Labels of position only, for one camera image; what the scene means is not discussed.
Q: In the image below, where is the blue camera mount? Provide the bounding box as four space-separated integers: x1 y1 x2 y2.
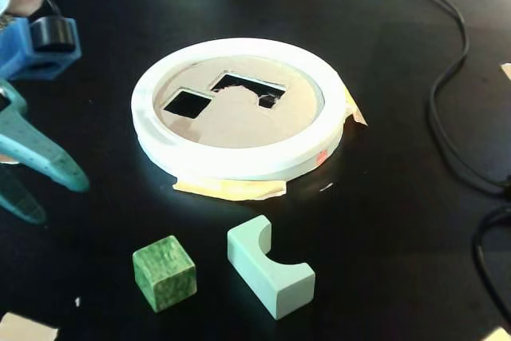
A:
0 17 83 81

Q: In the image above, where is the long black cable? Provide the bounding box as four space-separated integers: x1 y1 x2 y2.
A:
191 0 511 198

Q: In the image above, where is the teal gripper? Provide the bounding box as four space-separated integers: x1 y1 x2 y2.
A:
0 79 91 225

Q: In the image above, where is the white round shape sorter lid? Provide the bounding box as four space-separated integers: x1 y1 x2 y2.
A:
130 37 347 182

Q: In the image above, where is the black cylindrical camera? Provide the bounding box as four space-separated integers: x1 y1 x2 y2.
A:
30 15 77 54

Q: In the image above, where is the short masking tape strip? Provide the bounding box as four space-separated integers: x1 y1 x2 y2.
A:
342 87 369 127

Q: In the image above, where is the mint U-shaped block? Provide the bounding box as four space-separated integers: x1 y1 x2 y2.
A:
227 214 316 321

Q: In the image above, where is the long masking tape strip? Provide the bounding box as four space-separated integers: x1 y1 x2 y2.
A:
172 175 289 202

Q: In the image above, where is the looped black cable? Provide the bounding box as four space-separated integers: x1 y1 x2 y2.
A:
473 204 511 320

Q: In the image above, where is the green wooden cube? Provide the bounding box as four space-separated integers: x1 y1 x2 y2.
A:
132 235 197 313

